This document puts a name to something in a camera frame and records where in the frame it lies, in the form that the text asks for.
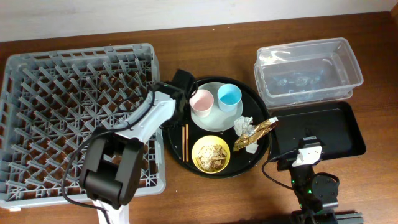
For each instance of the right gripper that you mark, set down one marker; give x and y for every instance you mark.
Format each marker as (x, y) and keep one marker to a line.
(288, 165)

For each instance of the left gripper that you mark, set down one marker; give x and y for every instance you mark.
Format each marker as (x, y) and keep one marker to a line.
(183, 83)

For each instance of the gold foil wrapper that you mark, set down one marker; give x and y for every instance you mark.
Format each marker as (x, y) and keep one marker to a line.
(260, 130)

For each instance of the white napkin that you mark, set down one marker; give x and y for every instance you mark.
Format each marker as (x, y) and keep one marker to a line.
(243, 125)

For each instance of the yellow bowl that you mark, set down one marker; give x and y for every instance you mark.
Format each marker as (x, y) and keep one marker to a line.
(207, 141)

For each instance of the food scraps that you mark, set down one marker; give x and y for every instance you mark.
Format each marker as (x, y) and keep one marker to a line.
(211, 158)

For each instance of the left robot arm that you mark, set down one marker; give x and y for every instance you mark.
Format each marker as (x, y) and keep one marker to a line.
(112, 167)

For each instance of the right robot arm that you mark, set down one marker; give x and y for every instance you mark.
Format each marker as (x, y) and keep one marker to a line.
(317, 193)

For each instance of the grey dishwasher rack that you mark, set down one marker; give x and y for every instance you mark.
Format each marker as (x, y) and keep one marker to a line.
(50, 103)

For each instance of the pink cup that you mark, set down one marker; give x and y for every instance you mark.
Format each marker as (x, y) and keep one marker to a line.
(201, 103)

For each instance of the black rectangular tray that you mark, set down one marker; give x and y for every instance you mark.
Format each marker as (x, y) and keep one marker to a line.
(333, 126)

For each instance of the blue cup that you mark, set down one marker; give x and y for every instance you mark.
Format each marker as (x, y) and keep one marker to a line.
(229, 95)

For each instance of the grey plate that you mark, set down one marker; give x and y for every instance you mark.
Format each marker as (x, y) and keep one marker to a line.
(217, 120)

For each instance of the clear plastic bin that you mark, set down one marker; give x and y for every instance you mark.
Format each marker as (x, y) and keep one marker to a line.
(307, 72)

